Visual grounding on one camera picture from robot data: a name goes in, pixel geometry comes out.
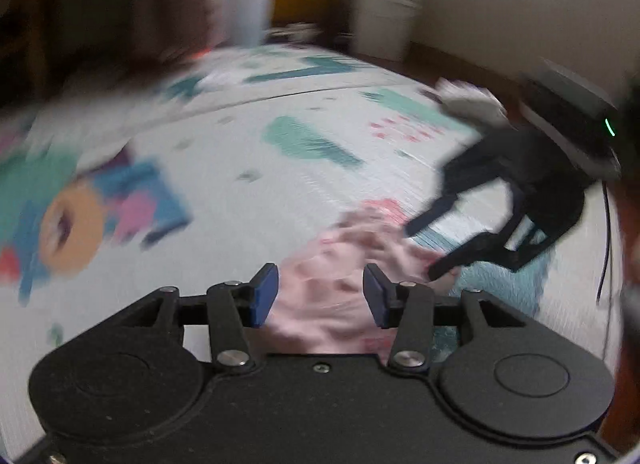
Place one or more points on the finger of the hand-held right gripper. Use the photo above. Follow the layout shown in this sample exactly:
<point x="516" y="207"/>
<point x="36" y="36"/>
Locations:
<point x="422" y="221"/>
<point x="452" y="261"/>

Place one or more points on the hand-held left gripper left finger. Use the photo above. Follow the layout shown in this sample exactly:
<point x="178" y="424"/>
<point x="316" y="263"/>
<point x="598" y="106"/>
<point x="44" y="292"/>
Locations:
<point x="264" y="294"/>

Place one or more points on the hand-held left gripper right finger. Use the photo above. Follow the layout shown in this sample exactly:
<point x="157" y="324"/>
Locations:
<point x="376" y="296"/>

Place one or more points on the pink fox print pants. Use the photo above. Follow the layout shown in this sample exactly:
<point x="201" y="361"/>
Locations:
<point x="325" y="289"/>

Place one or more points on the animal print play mat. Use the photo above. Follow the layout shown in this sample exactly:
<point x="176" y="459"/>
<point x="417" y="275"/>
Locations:
<point x="280" y="184"/>

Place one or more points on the white printed folded garment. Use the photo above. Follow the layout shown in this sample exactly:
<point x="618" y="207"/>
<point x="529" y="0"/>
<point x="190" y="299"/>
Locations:
<point x="472" y="104"/>

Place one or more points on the white bucket with teal lid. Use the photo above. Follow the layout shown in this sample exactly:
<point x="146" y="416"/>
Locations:
<point x="382" y="24"/>

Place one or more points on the white rag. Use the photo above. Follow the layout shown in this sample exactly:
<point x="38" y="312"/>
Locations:
<point x="295" y="33"/>

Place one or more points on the lavender cream folded garment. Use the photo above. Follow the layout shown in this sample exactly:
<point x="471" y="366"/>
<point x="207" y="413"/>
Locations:
<point x="90" y="119"/>

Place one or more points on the wooden chair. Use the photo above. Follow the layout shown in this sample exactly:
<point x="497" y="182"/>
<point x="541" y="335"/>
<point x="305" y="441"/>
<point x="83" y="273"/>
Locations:
<point x="30" y="44"/>

